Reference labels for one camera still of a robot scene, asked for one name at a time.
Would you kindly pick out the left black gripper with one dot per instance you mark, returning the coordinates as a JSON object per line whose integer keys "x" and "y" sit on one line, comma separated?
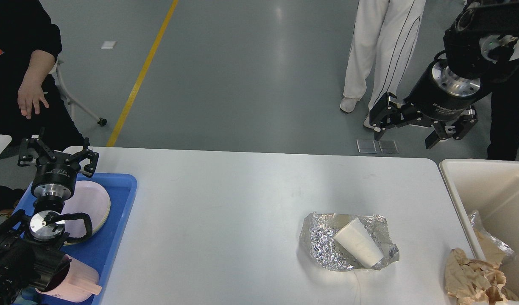
{"x": 53, "y": 178}

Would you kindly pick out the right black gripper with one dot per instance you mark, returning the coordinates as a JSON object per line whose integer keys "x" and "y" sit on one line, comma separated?
{"x": 439, "y": 95}

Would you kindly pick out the pink plate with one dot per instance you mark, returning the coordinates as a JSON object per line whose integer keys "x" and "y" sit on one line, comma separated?
{"x": 90, "y": 198}

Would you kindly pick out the pink mug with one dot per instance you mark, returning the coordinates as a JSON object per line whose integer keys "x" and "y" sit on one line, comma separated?
{"x": 74, "y": 282}

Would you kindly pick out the white paper cup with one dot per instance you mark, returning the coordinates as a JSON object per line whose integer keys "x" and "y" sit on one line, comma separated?
{"x": 356, "y": 240}

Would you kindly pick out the foil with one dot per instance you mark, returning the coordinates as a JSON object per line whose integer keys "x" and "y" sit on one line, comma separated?
{"x": 317, "y": 239}
{"x": 495, "y": 250}

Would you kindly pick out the large brown paper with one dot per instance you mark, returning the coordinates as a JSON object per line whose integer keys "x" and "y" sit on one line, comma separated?
{"x": 474, "y": 281}

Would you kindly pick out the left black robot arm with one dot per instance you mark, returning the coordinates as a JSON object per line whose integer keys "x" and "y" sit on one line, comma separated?
{"x": 30, "y": 246}

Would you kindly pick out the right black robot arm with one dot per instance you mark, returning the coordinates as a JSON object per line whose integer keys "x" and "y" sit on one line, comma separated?
{"x": 484, "y": 34}

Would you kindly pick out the seated person's hand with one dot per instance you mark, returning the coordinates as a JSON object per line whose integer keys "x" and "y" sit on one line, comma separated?
{"x": 30, "y": 98}

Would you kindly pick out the grey floor plate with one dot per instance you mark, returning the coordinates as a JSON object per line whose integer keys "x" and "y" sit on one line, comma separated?
{"x": 388, "y": 147}
{"x": 366, "y": 146}

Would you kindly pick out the white chair left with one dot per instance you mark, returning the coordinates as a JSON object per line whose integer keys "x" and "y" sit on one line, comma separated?
{"x": 71, "y": 101}

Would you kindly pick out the walking person white trousers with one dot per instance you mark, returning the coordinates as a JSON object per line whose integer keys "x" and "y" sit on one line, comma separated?
{"x": 384, "y": 37}

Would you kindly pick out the walking person black trousers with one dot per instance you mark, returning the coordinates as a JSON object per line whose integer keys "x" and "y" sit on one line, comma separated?
{"x": 504, "y": 130}

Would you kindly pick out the cream plastic bin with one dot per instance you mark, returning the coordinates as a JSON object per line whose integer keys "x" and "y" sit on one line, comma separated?
{"x": 492, "y": 188}

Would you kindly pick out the seated person in black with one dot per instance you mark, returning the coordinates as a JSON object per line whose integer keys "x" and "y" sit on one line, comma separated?
{"x": 29, "y": 46}

